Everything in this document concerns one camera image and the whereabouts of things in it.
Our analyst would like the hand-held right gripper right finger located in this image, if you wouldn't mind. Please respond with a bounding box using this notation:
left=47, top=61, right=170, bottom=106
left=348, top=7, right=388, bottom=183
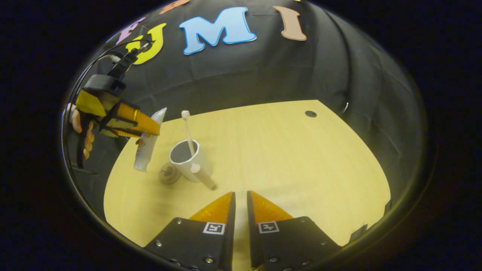
left=247, top=190, right=341, bottom=271

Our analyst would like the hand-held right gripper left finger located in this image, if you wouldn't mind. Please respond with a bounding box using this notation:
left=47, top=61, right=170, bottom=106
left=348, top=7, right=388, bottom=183
left=144, top=191, right=236, bottom=271

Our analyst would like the white toothpaste tube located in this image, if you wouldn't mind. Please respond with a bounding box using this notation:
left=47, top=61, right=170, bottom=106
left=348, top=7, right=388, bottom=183
left=134, top=107, right=167, bottom=172

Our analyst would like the beige toothbrush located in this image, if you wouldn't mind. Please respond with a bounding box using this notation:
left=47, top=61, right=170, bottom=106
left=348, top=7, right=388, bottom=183
left=181, top=110, right=196, bottom=157

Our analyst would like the round wooden coaster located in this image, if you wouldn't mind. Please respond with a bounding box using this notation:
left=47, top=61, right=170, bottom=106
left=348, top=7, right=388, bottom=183
left=159, top=164, right=182, bottom=185

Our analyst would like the white cup with wooden handle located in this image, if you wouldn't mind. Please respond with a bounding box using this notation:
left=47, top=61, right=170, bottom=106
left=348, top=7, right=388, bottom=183
left=169, top=139, right=218, bottom=190

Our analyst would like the light wooden desktop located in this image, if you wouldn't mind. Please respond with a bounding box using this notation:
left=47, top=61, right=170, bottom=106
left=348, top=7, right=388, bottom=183
left=104, top=100, right=392, bottom=271

